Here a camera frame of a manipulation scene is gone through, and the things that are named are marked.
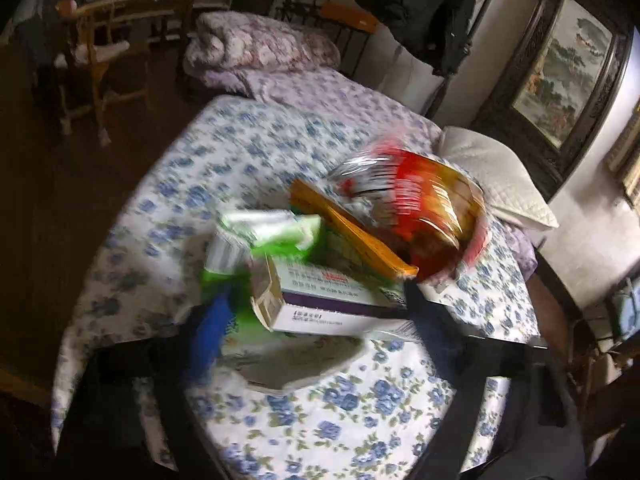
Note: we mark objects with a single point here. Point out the folded floral quilt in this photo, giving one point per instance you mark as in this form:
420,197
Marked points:
250,40

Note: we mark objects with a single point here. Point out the folded purple blanket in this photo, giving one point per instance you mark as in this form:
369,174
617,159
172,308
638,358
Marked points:
522,245

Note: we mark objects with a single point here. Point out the green and white packet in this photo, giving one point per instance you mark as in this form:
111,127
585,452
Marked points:
280,240

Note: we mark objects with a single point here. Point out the white cloth on armchair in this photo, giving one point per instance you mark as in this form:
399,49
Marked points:
105,50

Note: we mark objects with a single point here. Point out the striped curtain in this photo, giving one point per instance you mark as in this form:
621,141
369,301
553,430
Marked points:
627,160

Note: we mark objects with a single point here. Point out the black metal bed frame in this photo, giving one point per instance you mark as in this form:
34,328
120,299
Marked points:
480,20

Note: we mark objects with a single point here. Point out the flat orange box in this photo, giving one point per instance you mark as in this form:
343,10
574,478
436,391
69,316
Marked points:
350,15

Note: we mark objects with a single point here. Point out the white quilted pillow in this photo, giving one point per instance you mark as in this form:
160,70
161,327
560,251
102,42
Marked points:
495,175

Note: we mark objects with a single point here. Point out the carved wooden screen with painting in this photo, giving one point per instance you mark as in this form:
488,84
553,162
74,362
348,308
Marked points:
565,80

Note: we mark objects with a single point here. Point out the long orange medicine box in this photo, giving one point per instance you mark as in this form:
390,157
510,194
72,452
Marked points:
350,230

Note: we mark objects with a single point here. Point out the clear plastic bag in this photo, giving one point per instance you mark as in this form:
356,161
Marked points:
295,365

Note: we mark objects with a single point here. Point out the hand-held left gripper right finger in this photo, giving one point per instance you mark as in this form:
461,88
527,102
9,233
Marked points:
432,332

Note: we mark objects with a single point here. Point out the purple floral bed sheet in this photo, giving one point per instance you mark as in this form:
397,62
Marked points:
325,90

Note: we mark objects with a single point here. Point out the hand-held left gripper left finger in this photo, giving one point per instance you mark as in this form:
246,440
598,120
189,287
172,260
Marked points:
215,325

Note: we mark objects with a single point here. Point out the large red snack bag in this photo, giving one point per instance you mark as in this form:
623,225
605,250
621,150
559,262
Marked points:
420,195

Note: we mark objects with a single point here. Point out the blue floral tablecloth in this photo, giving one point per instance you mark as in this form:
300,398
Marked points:
325,410

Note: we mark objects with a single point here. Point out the wooden armchair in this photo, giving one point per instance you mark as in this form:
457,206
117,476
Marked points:
92,15

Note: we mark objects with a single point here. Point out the light blue plastic basin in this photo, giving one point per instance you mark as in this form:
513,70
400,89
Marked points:
627,310

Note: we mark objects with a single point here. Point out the black jacket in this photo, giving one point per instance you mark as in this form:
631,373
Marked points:
420,5

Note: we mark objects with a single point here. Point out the white medicine box purple stripe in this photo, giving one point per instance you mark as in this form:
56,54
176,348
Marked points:
330,305

